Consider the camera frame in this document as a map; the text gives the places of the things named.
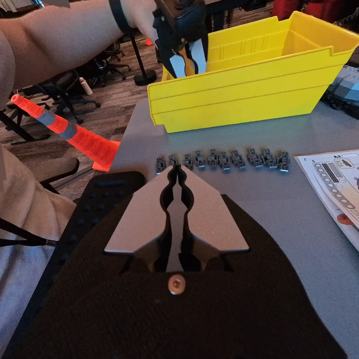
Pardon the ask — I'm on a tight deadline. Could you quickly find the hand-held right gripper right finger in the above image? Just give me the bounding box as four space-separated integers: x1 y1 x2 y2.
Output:
179 165 250 271

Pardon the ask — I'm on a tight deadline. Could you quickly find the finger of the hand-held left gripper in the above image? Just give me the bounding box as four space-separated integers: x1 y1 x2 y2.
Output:
163 50 188 79
188 39 209 75

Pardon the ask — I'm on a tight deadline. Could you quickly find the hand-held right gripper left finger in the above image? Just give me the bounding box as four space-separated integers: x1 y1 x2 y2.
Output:
104 165 178 272

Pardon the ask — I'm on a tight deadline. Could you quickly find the yellow storage bin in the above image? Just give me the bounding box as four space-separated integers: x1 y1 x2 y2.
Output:
147 11 359 134

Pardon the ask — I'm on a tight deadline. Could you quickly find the row of grey connector bricks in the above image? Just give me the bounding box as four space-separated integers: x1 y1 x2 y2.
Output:
155 148 291 175

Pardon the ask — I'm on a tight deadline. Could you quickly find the person's left forearm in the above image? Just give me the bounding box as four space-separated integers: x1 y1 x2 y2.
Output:
11 0 134 91

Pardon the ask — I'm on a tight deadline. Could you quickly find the person's left hand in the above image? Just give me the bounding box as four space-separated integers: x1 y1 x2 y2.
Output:
125 0 158 43

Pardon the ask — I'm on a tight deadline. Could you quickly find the black round-base stand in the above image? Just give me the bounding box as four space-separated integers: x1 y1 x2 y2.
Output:
129 35 157 86

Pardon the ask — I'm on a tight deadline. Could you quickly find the black office chair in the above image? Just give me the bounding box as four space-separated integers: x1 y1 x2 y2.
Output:
36 65 101 124
93 42 132 82

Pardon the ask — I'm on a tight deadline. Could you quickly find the white bottle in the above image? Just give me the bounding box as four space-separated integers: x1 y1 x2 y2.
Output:
79 77 93 96

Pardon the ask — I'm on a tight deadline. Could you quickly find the orange traffic cone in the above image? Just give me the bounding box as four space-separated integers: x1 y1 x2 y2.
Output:
10 94 121 172

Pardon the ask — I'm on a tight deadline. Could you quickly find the red bag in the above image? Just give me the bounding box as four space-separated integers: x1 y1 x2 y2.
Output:
304 0 359 24
273 0 302 20

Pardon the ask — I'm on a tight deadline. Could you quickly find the black mesh chair part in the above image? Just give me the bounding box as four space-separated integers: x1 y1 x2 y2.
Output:
28 157 80 194

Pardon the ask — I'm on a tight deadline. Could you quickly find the open instruction booklet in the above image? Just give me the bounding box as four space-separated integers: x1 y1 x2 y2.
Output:
294 150 359 252

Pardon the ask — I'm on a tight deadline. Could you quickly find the grey toy battery hub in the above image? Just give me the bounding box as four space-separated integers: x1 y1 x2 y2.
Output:
323 66 359 105

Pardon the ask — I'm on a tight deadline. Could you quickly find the black wrist strap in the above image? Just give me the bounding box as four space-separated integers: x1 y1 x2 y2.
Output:
109 0 138 35

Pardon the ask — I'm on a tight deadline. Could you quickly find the black lanyard strap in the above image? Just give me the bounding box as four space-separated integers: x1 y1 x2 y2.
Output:
0 217 58 248

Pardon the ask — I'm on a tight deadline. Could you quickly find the black table leg frame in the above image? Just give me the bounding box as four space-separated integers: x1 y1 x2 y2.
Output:
0 109 51 145

